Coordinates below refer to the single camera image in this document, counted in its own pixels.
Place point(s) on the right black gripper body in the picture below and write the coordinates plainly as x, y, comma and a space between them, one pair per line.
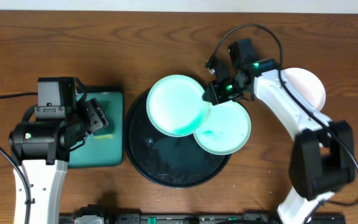
221, 88

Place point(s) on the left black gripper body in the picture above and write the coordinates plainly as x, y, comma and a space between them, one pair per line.
89, 121

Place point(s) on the green yellow sponge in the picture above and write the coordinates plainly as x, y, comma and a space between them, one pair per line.
103, 134

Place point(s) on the teal plate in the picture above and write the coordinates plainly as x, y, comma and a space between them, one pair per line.
175, 106
225, 130

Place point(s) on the white round plate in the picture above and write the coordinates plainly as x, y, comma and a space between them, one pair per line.
308, 85

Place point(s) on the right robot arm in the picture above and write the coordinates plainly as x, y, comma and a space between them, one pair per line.
322, 159

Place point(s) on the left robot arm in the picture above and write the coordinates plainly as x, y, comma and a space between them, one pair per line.
41, 145

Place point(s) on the rectangular black water tray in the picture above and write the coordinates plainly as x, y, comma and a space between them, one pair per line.
103, 152

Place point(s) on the round black serving tray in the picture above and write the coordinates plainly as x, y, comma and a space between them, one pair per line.
164, 160

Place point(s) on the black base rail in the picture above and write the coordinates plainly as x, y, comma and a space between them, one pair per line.
100, 214

